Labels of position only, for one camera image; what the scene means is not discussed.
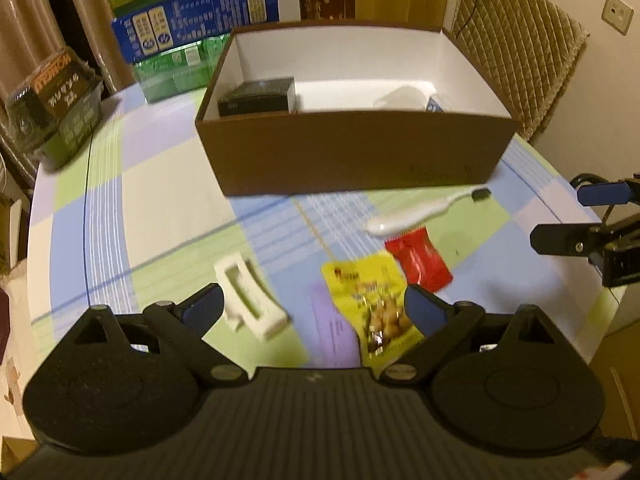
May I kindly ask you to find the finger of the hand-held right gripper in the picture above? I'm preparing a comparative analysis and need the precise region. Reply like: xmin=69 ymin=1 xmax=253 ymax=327
xmin=530 ymin=223 xmax=608 ymax=257
xmin=576 ymin=177 xmax=640 ymax=207

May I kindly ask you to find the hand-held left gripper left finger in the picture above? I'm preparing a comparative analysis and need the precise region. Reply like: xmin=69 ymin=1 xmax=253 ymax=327
xmin=75 ymin=282 xmax=251 ymax=388

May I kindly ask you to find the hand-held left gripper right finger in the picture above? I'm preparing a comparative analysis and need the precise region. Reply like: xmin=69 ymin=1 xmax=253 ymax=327
xmin=382 ymin=284 xmax=566 ymax=388

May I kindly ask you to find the red snack packet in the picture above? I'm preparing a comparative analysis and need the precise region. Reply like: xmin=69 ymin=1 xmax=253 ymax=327
xmin=384 ymin=226 xmax=454 ymax=293

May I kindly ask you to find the white plastic clip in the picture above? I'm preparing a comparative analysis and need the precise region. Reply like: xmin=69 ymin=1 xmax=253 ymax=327
xmin=214 ymin=255 xmax=292 ymax=342

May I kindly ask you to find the yellow snack packet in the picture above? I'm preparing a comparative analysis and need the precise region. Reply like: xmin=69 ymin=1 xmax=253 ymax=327
xmin=321 ymin=251 xmax=426 ymax=368

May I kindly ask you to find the white toothbrush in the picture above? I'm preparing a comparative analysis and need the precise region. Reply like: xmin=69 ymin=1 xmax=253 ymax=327
xmin=364 ymin=186 xmax=492 ymax=237

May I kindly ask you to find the brown cardboard box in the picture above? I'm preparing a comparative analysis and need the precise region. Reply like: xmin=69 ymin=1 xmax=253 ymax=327
xmin=194 ymin=20 xmax=521 ymax=197

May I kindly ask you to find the clear plastic cylinder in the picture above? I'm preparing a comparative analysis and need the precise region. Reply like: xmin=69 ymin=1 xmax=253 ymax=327
xmin=372 ymin=85 xmax=431 ymax=111

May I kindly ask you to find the small black product box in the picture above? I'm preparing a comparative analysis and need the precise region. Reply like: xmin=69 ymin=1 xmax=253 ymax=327
xmin=217 ymin=76 xmax=297 ymax=118

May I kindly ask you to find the checked cloth desktop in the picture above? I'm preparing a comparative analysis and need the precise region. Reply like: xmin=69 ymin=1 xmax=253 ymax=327
xmin=27 ymin=80 xmax=621 ymax=376

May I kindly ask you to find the quilted chair cover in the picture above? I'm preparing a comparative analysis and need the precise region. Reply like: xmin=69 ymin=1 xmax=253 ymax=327
xmin=450 ymin=0 xmax=590 ymax=143

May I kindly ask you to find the green drink pack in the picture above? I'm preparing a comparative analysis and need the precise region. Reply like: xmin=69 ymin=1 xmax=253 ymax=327
xmin=132 ymin=34 xmax=236 ymax=105

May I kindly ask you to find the dark green food container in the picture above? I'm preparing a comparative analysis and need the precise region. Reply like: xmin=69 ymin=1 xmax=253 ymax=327
xmin=5 ymin=46 xmax=105 ymax=171

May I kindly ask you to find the blue printed carton box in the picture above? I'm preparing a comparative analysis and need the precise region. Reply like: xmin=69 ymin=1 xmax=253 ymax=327
xmin=111 ymin=0 xmax=281 ymax=64

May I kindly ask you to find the black tube handle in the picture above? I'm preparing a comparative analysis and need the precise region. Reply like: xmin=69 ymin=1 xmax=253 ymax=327
xmin=570 ymin=172 xmax=608 ymax=196

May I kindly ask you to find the single wall socket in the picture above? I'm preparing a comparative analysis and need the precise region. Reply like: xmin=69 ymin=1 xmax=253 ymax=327
xmin=600 ymin=0 xmax=635 ymax=36

